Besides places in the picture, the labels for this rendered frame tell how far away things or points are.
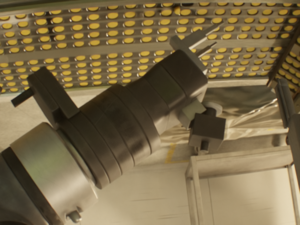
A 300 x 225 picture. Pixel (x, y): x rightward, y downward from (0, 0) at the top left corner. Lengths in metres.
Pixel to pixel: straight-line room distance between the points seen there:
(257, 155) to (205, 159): 0.43
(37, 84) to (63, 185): 0.10
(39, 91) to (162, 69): 0.12
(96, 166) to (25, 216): 0.08
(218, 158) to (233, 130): 3.00
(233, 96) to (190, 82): 0.26
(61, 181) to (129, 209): 3.85
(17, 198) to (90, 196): 0.07
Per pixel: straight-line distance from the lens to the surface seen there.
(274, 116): 0.76
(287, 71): 0.65
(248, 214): 4.39
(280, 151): 3.92
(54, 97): 0.44
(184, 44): 0.47
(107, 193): 4.28
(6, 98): 0.65
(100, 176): 0.42
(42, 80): 0.45
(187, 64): 0.45
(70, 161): 0.40
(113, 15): 0.50
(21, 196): 0.40
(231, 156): 3.81
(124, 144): 0.42
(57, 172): 0.40
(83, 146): 0.41
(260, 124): 0.77
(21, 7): 0.48
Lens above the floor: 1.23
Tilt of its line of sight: 23 degrees down
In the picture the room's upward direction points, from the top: 174 degrees clockwise
